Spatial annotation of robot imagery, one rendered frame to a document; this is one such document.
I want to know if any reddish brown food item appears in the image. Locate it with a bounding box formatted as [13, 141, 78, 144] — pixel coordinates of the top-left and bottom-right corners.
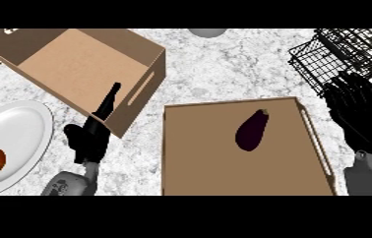
[0, 149, 9, 172]

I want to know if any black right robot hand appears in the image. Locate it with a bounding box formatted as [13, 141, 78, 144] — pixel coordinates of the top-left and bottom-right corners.
[322, 70, 372, 152]

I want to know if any brown wooden crate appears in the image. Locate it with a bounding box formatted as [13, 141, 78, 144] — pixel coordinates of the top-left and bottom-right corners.
[0, 28, 168, 140]

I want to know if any grey round object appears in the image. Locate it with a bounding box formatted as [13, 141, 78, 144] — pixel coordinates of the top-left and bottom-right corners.
[187, 28, 229, 39]

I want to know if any black wire tiered basket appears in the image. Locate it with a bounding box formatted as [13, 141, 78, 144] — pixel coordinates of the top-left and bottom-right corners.
[288, 28, 372, 98]

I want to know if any dark purple eggplant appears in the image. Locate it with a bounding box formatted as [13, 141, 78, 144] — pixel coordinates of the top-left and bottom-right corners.
[233, 108, 270, 152]

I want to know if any brown wooden tray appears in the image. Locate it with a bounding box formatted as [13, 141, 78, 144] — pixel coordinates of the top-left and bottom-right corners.
[161, 96, 338, 197]

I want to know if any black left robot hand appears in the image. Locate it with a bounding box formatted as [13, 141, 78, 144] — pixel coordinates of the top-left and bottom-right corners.
[62, 82, 122, 164]

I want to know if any white plate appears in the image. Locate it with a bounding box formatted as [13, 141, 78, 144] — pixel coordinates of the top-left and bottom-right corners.
[0, 99, 55, 194]

